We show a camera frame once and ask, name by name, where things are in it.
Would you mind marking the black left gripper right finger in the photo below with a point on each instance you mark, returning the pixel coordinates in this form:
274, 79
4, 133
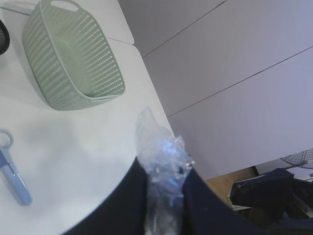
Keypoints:
205, 213

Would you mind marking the black mesh pen cup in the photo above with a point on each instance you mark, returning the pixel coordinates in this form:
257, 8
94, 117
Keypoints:
4, 38

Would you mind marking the blue scissors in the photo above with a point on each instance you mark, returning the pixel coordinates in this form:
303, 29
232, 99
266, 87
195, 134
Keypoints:
10, 172

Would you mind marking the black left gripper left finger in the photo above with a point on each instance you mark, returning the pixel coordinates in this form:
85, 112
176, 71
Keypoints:
122, 212

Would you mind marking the clear plastic sheet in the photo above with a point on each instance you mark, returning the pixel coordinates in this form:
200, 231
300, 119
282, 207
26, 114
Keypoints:
167, 165

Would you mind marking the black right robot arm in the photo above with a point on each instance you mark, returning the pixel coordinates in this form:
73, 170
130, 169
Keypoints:
287, 201

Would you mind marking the green plastic basket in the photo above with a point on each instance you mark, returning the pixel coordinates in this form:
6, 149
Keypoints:
70, 57

